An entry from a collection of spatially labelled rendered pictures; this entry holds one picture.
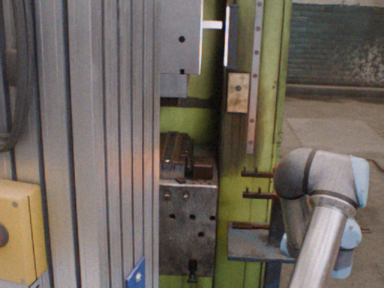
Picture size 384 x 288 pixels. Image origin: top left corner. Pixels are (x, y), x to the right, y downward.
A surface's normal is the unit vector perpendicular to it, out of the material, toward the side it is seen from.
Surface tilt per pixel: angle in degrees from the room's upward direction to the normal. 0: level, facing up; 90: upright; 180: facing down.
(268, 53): 90
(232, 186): 90
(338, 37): 90
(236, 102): 90
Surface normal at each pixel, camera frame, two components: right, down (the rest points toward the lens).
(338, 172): -0.33, -0.47
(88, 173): -0.28, 0.30
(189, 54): -0.04, 0.33
